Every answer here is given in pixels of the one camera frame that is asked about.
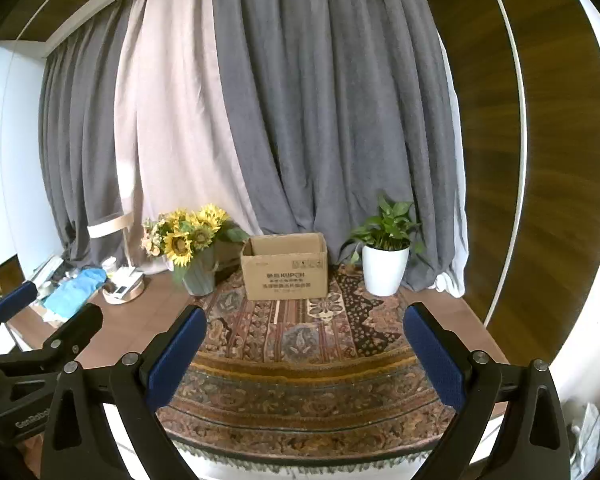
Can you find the beige curtain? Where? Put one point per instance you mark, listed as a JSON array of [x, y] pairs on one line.
[[175, 110]]

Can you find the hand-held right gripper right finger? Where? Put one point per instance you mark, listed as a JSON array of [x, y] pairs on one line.
[[435, 360]]

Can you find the green leafy plant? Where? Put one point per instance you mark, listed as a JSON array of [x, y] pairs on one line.
[[387, 227]]

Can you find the yellow sunflower bouquet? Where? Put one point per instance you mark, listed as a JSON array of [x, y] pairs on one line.
[[190, 232]]

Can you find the white round device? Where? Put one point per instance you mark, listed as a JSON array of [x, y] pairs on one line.
[[125, 287]]

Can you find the grey ribbed vase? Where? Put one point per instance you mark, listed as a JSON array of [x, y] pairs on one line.
[[200, 275]]

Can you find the white plant pot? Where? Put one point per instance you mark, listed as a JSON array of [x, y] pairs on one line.
[[384, 272]]

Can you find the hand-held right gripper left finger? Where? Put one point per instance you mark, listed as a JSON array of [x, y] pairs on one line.
[[175, 355]]

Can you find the white and wood lamp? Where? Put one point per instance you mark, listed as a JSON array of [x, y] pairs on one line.
[[111, 227]]

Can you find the grey curtain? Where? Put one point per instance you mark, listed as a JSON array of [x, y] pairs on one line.
[[340, 110]]

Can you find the blue cloth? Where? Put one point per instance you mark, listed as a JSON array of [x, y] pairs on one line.
[[75, 290]]

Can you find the white sheer curtain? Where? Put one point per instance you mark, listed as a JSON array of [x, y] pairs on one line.
[[455, 240]]

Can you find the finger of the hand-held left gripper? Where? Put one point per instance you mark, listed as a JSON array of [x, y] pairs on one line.
[[82, 322], [15, 297]]

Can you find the patterned brown rug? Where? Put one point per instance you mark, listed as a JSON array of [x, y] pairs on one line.
[[305, 385]]

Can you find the white plastic bag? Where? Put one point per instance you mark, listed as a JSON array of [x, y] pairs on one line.
[[592, 430]]

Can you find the brown cardboard box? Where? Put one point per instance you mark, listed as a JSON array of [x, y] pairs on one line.
[[285, 275]]

